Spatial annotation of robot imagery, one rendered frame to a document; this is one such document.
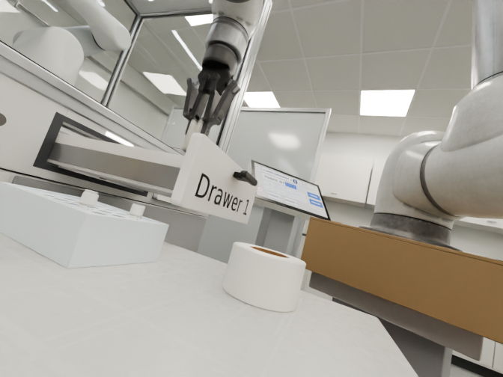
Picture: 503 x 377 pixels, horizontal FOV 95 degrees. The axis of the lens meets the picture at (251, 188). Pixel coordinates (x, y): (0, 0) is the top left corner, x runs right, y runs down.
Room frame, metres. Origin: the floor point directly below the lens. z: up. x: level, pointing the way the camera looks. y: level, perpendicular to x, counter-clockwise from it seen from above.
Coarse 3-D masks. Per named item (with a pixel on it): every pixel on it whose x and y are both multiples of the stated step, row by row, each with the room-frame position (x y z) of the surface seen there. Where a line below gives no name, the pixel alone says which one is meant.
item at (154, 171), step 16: (64, 144) 0.44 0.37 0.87; (80, 144) 0.43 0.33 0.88; (96, 144) 0.42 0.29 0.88; (112, 144) 0.40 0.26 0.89; (48, 160) 0.45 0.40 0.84; (64, 160) 0.43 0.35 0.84; (80, 160) 0.42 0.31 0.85; (96, 160) 0.41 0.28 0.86; (112, 160) 0.39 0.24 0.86; (128, 160) 0.38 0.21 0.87; (144, 160) 0.37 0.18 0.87; (160, 160) 0.36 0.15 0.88; (176, 160) 0.35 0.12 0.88; (96, 176) 0.55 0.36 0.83; (112, 176) 0.39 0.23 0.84; (128, 176) 0.38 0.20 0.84; (144, 176) 0.36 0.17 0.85; (160, 176) 0.35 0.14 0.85; (176, 176) 0.34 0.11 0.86; (160, 192) 0.45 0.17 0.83
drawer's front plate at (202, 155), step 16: (192, 144) 0.32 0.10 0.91; (208, 144) 0.34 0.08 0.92; (192, 160) 0.32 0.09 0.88; (208, 160) 0.35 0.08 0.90; (224, 160) 0.39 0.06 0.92; (192, 176) 0.33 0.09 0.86; (208, 176) 0.36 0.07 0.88; (224, 176) 0.41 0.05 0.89; (176, 192) 0.32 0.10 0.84; (192, 192) 0.34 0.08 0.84; (208, 192) 0.38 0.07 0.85; (224, 192) 0.43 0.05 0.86; (240, 192) 0.50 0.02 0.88; (192, 208) 0.35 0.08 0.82; (208, 208) 0.39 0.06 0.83; (224, 208) 0.44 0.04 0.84; (240, 208) 0.52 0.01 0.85
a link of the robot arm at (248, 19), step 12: (216, 0) 0.42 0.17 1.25; (228, 0) 0.40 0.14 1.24; (240, 0) 0.40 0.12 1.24; (252, 0) 0.41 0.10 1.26; (216, 12) 0.44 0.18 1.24; (228, 12) 0.43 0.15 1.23; (240, 12) 0.43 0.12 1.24; (252, 12) 0.43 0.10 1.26; (240, 24) 0.44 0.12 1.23; (252, 24) 0.46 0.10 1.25
